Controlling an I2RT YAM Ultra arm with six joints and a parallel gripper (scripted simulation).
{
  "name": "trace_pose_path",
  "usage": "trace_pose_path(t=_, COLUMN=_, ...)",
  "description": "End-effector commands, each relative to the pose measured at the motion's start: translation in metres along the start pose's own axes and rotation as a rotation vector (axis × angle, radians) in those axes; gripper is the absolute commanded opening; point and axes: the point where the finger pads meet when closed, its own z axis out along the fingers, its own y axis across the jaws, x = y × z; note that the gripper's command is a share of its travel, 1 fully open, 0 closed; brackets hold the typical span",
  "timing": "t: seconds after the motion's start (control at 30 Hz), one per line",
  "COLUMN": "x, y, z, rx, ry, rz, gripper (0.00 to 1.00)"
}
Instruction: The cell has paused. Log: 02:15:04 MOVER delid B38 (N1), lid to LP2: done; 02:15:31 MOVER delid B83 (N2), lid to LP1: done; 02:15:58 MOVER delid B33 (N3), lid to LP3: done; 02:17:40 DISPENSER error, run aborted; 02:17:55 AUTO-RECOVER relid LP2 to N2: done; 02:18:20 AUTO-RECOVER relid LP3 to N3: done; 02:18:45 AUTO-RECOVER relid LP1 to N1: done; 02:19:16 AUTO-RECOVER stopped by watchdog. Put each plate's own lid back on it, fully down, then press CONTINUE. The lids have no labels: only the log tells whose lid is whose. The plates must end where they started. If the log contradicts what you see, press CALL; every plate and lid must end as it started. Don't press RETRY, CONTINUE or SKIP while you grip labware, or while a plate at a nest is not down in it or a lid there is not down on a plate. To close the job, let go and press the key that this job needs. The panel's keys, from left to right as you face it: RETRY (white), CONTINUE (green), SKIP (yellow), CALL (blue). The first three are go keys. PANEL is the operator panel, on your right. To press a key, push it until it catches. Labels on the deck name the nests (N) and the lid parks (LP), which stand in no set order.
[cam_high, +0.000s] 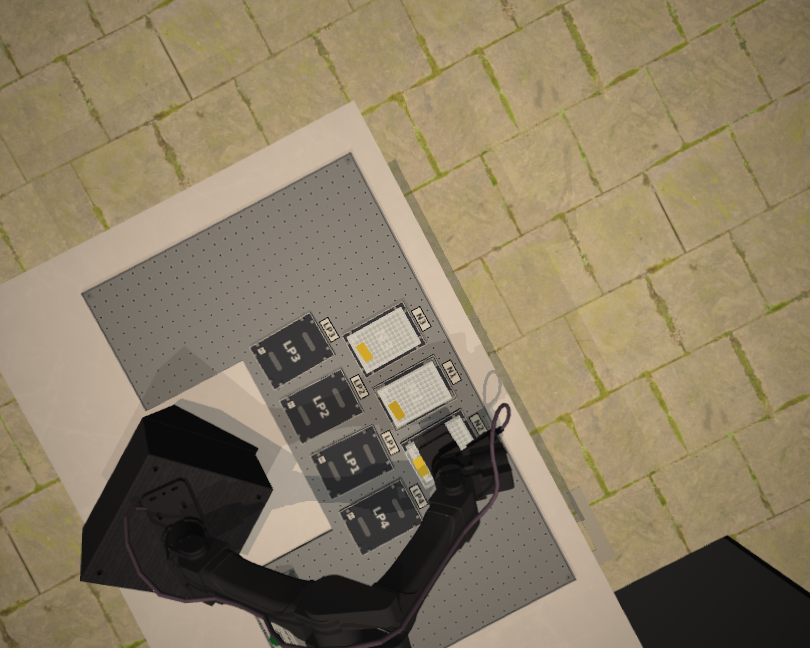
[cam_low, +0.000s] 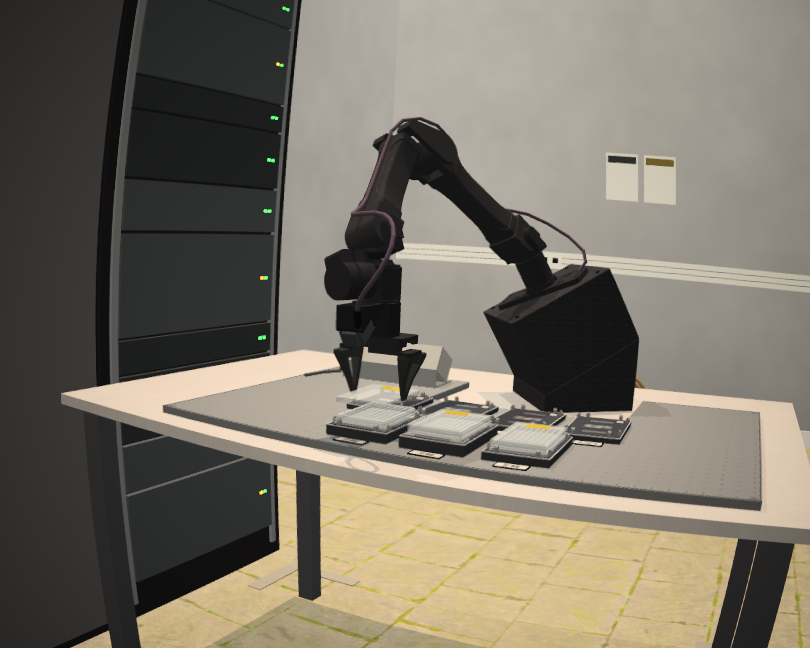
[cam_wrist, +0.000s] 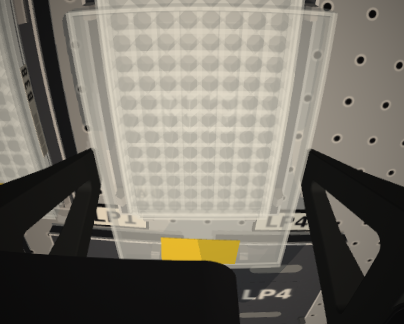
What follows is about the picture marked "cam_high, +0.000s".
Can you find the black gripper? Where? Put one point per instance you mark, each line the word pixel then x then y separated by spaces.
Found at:
pixel 430 452

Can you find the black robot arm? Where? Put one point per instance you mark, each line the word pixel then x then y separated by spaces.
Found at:
pixel 333 610

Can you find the beige label plate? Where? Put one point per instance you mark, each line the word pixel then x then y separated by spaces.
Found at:
pixel 478 423
pixel 329 329
pixel 451 372
pixel 359 386
pixel 418 496
pixel 421 318
pixel 390 443

